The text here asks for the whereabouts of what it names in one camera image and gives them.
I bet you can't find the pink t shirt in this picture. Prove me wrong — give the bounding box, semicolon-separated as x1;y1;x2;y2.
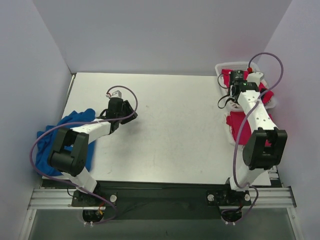
218;67;274;106
225;110;273;147

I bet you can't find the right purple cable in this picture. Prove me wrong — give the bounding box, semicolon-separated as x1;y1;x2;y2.
232;52;285;223

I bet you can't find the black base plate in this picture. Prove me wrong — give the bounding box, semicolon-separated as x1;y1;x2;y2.
71;181;252;222

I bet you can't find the aluminium frame rail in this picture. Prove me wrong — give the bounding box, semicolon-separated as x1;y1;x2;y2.
18;149;298;240

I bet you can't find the blue t shirt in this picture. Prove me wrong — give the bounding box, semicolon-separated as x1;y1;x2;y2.
35;108;96;177

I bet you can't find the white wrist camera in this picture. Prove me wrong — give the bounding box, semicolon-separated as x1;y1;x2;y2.
106;90;122;99
246;67;264;87

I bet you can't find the white folded t shirt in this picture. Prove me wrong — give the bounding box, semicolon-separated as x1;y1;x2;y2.
222;111;252;148

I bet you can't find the white plastic basket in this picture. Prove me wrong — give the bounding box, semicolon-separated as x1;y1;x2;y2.
215;61;277;110

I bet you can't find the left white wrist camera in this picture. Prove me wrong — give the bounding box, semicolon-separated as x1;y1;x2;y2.
106;90;122;99

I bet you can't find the pink t shirt in basket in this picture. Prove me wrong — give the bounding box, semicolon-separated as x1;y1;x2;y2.
218;67;274;106

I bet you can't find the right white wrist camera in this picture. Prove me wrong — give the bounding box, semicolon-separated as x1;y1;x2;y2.
246;67;264;87

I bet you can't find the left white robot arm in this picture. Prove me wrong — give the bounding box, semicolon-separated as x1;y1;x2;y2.
47;97;138;206

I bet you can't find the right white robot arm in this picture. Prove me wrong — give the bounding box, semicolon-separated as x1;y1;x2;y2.
221;70;288;204

